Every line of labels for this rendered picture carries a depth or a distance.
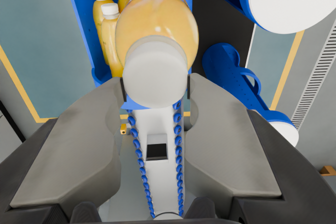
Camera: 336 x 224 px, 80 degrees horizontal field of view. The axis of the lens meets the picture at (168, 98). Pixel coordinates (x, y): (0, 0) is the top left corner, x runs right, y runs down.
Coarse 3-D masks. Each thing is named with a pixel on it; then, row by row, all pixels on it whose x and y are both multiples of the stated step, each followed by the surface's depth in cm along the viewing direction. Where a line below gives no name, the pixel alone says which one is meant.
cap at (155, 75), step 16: (144, 48) 11; (160, 48) 11; (128, 64) 11; (144, 64) 11; (160, 64) 11; (176, 64) 11; (128, 80) 12; (144, 80) 12; (160, 80) 12; (176, 80) 12; (144, 96) 12; (160, 96) 12; (176, 96) 12
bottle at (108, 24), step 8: (104, 16) 48; (112, 16) 48; (104, 24) 48; (112, 24) 48; (104, 32) 49; (112, 32) 49; (104, 40) 50; (112, 40) 49; (112, 48) 51; (112, 56) 52; (112, 64) 54; (120, 64) 53; (112, 72) 56; (120, 72) 55
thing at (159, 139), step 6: (150, 138) 98; (156, 138) 97; (162, 138) 97; (150, 144) 93; (156, 144) 92; (162, 144) 92; (150, 150) 90; (156, 150) 90; (162, 150) 89; (150, 156) 87; (156, 156) 87; (162, 156) 87; (150, 162) 88; (156, 162) 88; (162, 162) 88
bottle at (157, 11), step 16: (144, 0) 15; (160, 0) 14; (176, 0) 15; (128, 16) 14; (144, 16) 13; (160, 16) 13; (176, 16) 14; (192, 16) 16; (128, 32) 14; (144, 32) 13; (160, 32) 13; (176, 32) 13; (192, 32) 15; (128, 48) 13; (176, 48) 13; (192, 48) 15
